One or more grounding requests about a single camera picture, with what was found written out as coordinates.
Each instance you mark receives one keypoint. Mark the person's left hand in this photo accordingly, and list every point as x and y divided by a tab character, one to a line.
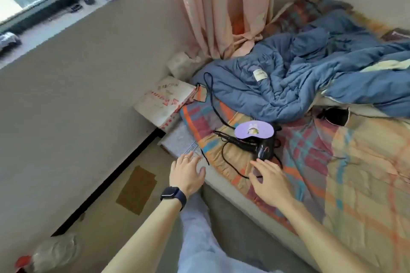
184	176

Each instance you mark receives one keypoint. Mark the person's right hand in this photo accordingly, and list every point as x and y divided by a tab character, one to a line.
272	186

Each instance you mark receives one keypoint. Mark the person's right thumb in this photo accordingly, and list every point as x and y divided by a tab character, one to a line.
254	181

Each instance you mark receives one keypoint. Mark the person's left thumb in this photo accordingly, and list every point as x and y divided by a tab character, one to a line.
200	176

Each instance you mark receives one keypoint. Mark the person's left forearm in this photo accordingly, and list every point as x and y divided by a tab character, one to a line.
144	240

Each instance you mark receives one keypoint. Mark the person's right forearm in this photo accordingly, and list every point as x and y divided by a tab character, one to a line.
323	240

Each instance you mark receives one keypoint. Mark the dark blue smartwatch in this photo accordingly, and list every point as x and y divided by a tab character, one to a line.
174	195

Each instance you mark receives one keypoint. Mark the black hair dryer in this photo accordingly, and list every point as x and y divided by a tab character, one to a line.
264	148

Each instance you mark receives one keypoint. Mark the purple sleep eye mask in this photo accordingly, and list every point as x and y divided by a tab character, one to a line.
254	128

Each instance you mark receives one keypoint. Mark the brown cardboard piece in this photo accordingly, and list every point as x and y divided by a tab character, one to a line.
137	190

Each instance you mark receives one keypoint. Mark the person's light blue trousers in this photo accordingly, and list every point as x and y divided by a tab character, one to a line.
201	244

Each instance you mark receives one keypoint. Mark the white red-printed cardboard box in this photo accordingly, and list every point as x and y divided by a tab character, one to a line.
163	100

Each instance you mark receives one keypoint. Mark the plaid bed sheet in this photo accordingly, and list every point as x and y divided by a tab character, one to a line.
352	170

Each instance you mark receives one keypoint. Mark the black cloth item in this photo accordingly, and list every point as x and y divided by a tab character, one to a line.
334	116

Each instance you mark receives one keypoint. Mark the white plastic bag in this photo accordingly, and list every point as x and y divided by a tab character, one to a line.
182	64

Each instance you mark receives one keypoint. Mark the blue quilt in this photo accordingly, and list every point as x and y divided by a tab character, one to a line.
304	68

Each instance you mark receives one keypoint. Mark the clear bottle with red cap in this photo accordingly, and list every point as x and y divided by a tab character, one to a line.
51	253

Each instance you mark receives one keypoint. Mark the pink curtain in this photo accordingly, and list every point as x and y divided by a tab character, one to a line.
221	7

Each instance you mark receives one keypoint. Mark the dark red pillow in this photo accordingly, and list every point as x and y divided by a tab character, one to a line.
397	34

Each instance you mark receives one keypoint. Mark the small black clip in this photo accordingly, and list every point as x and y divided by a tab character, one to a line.
76	7

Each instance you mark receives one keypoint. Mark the grey patterned cloth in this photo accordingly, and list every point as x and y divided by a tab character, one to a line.
9	42

